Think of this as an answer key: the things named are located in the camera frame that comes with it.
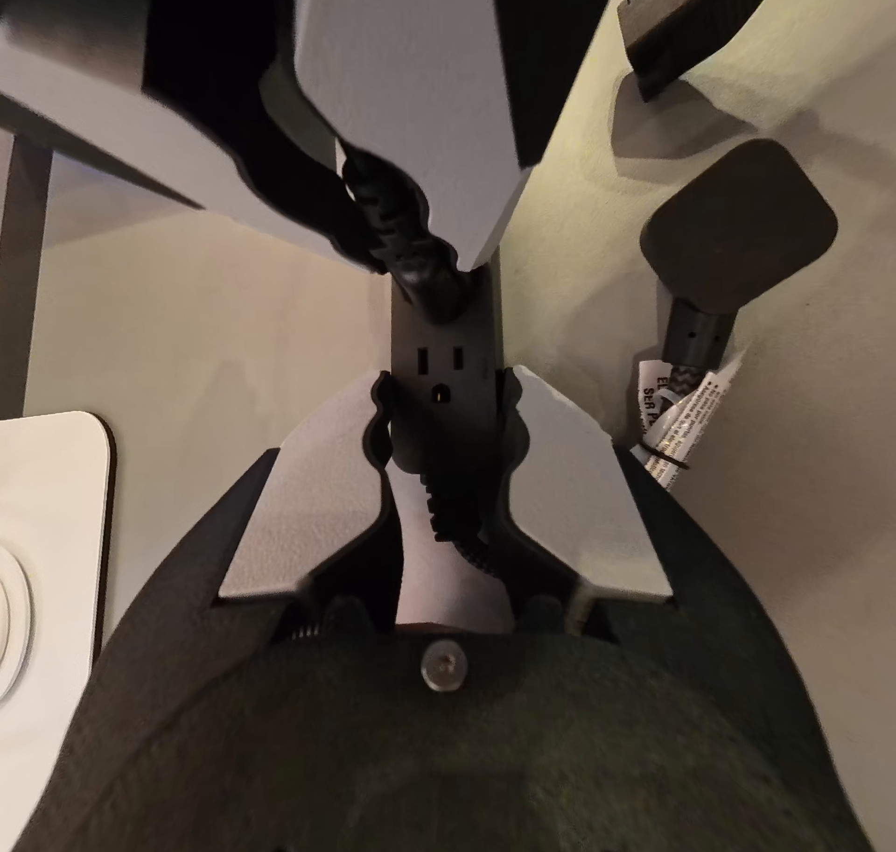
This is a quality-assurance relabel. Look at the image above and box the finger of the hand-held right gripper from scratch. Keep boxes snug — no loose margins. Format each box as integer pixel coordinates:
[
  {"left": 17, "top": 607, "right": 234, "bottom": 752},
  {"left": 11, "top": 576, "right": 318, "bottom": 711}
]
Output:
[
  {"left": 293, "top": 0, "right": 538, "bottom": 272},
  {"left": 0, "top": 31, "right": 393, "bottom": 277}
]

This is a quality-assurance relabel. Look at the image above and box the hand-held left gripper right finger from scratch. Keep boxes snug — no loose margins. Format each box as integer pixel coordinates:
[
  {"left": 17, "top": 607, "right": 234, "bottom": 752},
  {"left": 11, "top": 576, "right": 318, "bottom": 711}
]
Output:
[{"left": 494, "top": 365, "right": 676, "bottom": 632}]

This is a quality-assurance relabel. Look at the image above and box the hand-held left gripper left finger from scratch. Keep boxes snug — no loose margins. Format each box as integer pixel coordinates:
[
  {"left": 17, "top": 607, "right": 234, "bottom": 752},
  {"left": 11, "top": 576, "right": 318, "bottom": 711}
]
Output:
[{"left": 218, "top": 369, "right": 407, "bottom": 632}]

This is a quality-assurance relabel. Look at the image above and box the black power strip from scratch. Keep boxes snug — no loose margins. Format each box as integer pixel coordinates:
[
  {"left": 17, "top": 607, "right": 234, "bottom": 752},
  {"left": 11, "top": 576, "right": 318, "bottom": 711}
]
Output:
[{"left": 388, "top": 264, "right": 508, "bottom": 476}]

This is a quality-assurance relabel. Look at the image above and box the black power plug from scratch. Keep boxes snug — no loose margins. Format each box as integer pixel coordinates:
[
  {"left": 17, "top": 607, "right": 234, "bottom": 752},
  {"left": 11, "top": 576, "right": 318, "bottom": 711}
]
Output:
[{"left": 339, "top": 139, "right": 478, "bottom": 325}]

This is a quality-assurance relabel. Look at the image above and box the black flat plug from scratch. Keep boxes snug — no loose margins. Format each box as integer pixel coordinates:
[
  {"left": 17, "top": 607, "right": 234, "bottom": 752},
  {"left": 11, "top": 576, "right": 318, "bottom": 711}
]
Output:
[{"left": 639, "top": 139, "right": 839, "bottom": 378}]

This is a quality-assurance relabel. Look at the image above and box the white stand with wooden board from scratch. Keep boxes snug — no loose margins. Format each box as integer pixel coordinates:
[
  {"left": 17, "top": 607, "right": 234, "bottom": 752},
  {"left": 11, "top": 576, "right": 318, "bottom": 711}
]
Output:
[{"left": 0, "top": 411, "right": 116, "bottom": 709}]

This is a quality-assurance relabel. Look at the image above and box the white cable label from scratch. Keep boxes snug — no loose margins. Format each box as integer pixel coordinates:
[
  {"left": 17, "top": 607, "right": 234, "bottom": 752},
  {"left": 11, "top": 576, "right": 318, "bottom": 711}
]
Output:
[{"left": 629, "top": 353, "right": 744, "bottom": 497}]

